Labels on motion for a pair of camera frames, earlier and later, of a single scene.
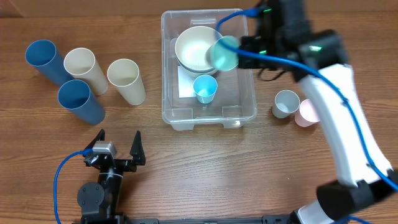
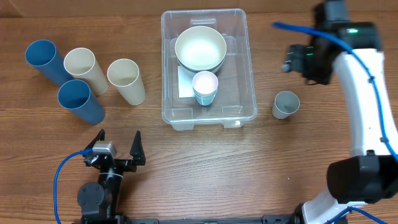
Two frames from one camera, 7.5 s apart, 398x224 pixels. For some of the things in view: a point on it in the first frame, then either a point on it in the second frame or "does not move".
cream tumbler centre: x=124 y=74 does not move
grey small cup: x=286 y=102 does not move
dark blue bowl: x=194 y=70 does not move
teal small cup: x=221 y=57 to x=205 y=97
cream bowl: x=192 y=46 does not move
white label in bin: x=186 y=83 does not move
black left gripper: x=137 y=152 does not move
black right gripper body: x=262 y=45 to x=313 y=63
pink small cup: x=307 y=115 to x=205 y=82
